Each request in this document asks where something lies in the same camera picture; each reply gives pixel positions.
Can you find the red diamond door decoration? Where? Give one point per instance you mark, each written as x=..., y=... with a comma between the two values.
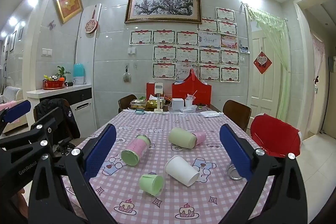
x=262, y=64

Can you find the round red hanging ornament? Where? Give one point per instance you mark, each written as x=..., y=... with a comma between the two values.
x=91, y=26

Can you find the metal cup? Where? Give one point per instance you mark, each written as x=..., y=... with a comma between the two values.
x=234, y=174

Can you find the pink checkered tablecloth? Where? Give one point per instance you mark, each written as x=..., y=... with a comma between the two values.
x=162, y=203

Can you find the hanging grey brush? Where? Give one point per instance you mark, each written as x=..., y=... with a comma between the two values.
x=127, y=76

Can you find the red planter tray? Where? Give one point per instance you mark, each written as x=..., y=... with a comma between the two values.
x=53, y=85

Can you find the white phone stand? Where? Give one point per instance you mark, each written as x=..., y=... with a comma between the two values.
x=158, y=92

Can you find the wall of award certificates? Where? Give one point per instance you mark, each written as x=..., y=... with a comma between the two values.
x=189, y=53

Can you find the white square box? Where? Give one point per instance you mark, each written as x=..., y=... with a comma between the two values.
x=177, y=104

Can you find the teal small case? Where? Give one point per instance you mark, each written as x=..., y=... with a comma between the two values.
x=140, y=111

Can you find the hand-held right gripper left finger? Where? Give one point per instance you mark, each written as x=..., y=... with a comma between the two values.
x=101, y=153

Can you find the white paper cup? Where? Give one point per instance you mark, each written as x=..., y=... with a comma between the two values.
x=179, y=169

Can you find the small pink cup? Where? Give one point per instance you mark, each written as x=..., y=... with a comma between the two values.
x=200, y=137

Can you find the yellow snack packet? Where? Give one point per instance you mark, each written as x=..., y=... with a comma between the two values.
x=153, y=103

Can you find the clear food container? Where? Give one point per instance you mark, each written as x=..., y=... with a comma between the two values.
x=137, y=104

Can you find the black jacket on chair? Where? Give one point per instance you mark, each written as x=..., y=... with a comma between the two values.
x=56, y=115

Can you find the white and black counter cabinet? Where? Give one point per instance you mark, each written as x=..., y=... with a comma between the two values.
x=78, y=100

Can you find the white crumpled plastic bag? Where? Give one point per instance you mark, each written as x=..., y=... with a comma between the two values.
x=211, y=114

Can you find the green potted plant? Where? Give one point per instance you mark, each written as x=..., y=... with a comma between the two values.
x=62, y=73

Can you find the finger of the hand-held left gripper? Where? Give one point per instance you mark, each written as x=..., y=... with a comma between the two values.
x=17, y=109
x=43, y=132

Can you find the small red box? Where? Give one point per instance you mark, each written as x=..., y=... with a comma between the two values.
x=151, y=88

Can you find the white wall switch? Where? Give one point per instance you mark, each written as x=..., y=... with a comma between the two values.
x=131, y=50
x=47, y=52

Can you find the light green curtain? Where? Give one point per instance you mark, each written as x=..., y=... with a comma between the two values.
x=282, y=56

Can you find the light blue humidifier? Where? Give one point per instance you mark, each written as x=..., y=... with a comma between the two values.
x=79, y=73

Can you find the small wall photo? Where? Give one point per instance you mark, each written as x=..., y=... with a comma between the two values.
x=244, y=50

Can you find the gold framed red picture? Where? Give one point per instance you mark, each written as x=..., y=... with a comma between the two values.
x=68, y=2

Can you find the brown wooden chair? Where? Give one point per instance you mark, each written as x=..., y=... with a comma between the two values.
x=126, y=102
x=236, y=113

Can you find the pink and green tumbler cup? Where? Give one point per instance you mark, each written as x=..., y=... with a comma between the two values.
x=135, y=150

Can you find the large light green cup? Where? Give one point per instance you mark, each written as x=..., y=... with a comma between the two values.
x=181, y=138

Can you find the white cup with straws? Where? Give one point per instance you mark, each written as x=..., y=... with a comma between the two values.
x=189, y=103

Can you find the red covered chair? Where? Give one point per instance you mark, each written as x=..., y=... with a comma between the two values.
x=275, y=137

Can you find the white sofa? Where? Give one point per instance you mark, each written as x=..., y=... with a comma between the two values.
x=13, y=95

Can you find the white door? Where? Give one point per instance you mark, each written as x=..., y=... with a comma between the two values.
x=263, y=82

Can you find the framed plum blossom painting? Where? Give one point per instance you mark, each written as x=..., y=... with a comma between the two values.
x=162, y=5

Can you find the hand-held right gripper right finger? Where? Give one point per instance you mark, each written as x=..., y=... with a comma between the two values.
x=236, y=153

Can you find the small light green cup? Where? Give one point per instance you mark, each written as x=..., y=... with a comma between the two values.
x=151, y=184

